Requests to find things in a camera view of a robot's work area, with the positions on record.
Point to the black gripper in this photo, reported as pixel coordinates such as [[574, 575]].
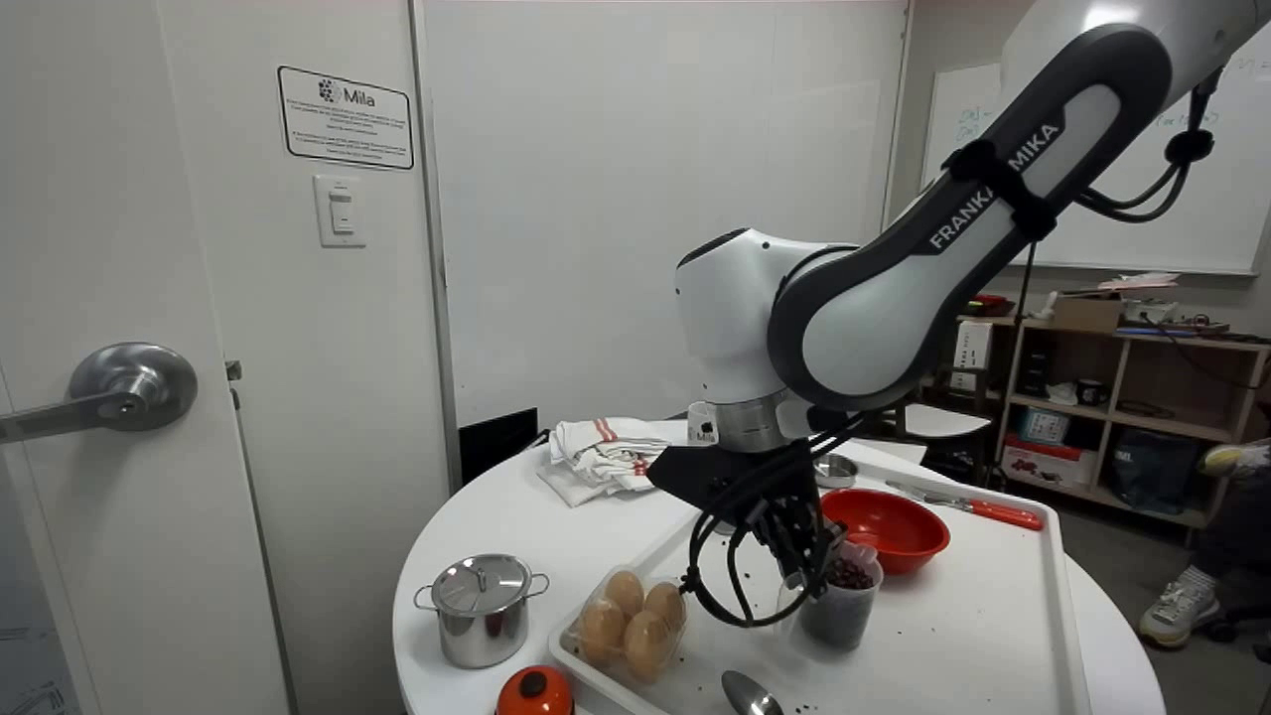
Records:
[[734, 477]]

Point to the cardboard box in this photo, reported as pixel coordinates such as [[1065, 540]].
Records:
[[1086, 317]]

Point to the whiteboard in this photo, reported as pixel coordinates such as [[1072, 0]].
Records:
[[1194, 240]]

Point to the steel pot with lid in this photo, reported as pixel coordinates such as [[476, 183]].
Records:
[[476, 623]]

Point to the small steel bowl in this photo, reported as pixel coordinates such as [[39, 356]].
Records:
[[838, 465]]

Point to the clear plastic jug dark contents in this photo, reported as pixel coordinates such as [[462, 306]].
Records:
[[842, 611]]

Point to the bag of bread rolls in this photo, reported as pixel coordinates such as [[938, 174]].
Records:
[[630, 637]]

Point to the black storage bin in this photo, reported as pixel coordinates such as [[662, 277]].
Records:
[[1153, 476]]

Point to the white light switch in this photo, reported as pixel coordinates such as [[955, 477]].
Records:
[[340, 212]]

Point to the black box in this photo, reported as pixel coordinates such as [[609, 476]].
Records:
[[496, 446]]

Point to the red white box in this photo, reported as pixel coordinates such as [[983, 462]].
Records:
[[1051, 465]]

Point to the wooden shelf unit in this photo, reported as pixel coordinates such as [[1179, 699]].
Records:
[[1194, 350]]

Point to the white shoe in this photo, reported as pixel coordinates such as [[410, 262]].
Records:
[[1179, 607]]

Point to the small orange round object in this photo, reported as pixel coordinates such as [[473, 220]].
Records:
[[537, 694]]

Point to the thin black pole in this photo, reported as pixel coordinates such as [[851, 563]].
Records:
[[1023, 319]]

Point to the white rectangular tray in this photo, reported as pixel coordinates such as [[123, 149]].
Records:
[[965, 637]]

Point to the white cloth with red stripes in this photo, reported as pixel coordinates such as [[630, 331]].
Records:
[[597, 462]]

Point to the red bowl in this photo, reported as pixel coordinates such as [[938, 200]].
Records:
[[905, 529]]

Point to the white wall sign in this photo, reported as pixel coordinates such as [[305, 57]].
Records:
[[341, 117]]

